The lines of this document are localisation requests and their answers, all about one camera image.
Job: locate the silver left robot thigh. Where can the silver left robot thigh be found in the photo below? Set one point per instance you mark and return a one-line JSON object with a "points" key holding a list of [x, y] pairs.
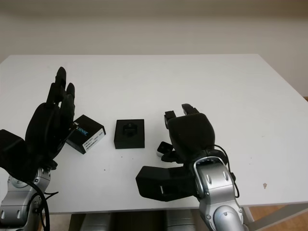
{"points": [[96, 222]]}

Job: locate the small silver camera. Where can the small silver camera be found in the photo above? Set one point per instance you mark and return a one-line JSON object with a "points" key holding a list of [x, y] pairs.
{"points": [[164, 147]]}

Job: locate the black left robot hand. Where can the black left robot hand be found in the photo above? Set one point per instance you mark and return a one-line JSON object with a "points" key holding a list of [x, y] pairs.
{"points": [[43, 130]]}

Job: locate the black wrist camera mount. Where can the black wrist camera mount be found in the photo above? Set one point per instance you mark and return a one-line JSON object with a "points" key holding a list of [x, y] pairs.
{"points": [[158, 183], [12, 154]]}

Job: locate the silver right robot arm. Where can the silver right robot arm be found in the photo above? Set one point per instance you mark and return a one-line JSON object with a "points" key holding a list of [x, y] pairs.
{"points": [[216, 192]]}

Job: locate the black printed box lid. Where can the black printed box lid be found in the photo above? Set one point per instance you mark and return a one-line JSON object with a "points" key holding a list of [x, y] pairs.
{"points": [[89, 130]]}

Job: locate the silver robot thigh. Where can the silver robot thigh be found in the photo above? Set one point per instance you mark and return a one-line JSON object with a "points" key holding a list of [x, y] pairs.
{"points": [[183, 221], [96, 222]]}

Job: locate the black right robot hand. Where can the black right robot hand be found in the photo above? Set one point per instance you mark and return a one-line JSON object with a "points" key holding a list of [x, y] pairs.
{"points": [[192, 132]]}

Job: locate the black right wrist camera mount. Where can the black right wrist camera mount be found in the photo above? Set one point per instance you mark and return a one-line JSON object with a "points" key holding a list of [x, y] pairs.
{"points": [[158, 183]]}

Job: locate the white table leg frame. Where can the white table leg frame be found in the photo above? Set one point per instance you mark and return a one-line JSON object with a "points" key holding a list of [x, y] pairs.
{"points": [[249, 214]]}

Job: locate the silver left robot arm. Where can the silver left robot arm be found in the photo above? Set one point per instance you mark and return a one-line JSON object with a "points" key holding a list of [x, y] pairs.
{"points": [[14, 204]]}

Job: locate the silver right robot thigh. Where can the silver right robot thigh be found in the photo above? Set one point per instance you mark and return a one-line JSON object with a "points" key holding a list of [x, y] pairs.
{"points": [[183, 221]]}

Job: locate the black camera box base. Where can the black camera box base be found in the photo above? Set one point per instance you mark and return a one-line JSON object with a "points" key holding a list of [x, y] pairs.
{"points": [[130, 142]]}

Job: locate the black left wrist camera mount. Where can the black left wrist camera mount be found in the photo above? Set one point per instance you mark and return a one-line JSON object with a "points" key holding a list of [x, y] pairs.
{"points": [[12, 154]]}

